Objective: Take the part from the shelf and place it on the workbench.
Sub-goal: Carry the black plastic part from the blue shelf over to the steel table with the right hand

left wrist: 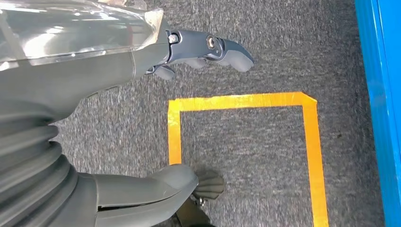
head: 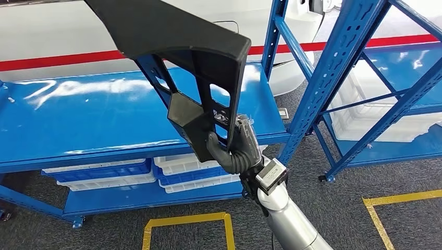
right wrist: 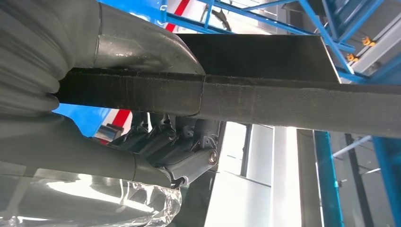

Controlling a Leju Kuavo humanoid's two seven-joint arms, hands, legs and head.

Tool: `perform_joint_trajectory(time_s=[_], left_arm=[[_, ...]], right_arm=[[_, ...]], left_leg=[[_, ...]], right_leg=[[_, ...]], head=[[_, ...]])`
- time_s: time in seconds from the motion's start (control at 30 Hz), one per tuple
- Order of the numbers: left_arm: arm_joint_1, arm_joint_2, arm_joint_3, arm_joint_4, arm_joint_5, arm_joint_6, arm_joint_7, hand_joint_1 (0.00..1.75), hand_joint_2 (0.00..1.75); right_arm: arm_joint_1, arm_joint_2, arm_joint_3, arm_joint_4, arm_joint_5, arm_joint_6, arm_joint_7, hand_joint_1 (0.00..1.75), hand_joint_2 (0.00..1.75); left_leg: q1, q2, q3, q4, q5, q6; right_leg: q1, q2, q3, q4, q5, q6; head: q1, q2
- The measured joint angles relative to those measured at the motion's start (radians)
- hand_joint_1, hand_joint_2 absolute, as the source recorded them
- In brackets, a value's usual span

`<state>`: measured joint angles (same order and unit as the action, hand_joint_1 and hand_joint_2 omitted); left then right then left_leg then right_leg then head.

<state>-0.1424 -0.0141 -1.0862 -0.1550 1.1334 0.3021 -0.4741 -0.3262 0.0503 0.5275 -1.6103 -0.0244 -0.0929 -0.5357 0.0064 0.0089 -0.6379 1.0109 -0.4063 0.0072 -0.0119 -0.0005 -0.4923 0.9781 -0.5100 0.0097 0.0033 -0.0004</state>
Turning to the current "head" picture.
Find blue plastic crate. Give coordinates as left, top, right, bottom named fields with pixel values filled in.
left=43, top=160, right=153, bottom=183
left=152, top=164, right=230, bottom=187

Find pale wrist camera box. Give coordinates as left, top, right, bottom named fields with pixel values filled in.
left=255, top=158, right=289, bottom=196

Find blue metal shelf rack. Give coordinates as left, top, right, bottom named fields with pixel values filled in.
left=312, top=0, right=442, bottom=183
left=0, top=0, right=391, bottom=230

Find red barrier belt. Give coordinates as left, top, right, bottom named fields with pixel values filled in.
left=248, top=33, right=438, bottom=56
left=0, top=49, right=127, bottom=72

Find white car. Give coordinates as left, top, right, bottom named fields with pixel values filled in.
left=0, top=0, right=324, bottom=97

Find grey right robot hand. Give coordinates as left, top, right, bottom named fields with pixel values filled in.
left=206, top=114, right=263, bottom=167

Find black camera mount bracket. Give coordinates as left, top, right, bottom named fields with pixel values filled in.
left=239, top=169, right=271, bottom=218

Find black plastic bracket panel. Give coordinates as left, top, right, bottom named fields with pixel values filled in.
left=83, top=0, right=252, bottom=164

